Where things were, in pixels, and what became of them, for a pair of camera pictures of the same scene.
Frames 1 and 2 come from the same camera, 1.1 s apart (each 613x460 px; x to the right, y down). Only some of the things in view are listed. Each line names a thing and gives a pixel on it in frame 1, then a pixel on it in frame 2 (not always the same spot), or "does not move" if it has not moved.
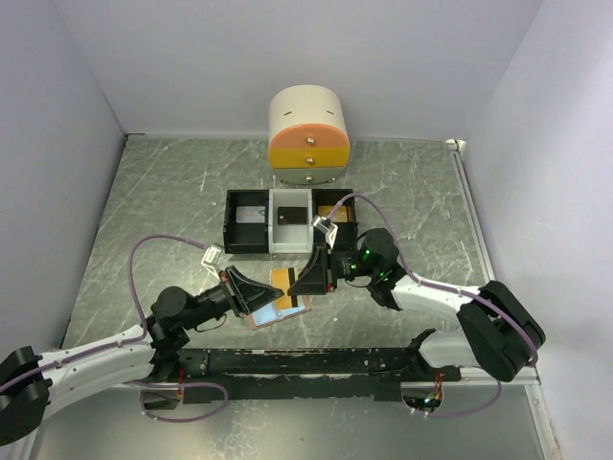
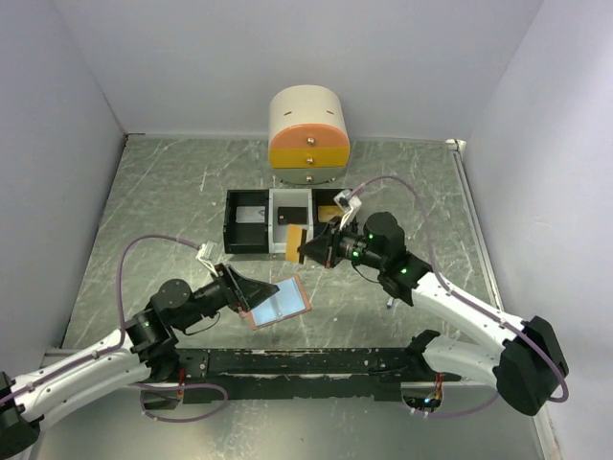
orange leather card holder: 270,313 does not move
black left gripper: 245,294 does not move
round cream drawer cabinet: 308,135 does not move
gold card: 281,280 to 293,241
